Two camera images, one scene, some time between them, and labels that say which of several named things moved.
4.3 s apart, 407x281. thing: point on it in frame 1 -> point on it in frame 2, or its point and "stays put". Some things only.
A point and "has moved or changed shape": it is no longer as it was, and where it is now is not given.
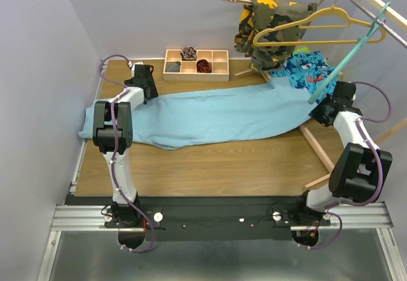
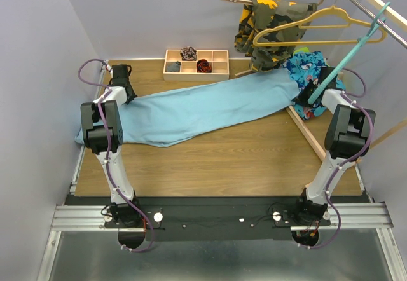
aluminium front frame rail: x=344 y=216 stays put
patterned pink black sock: x=188 y=53 stays put
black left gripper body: x=152 y=90 -> x=133 y=95
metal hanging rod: x=388 y=30 stays put
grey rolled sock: x=172 y=67 stays put
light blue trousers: x=165 y=119 has moved or changed shape
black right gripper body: x=319 y=111 -> x=305 y=94
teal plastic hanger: x=362 y=41 stays put
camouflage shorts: x=262 y=14 stays put
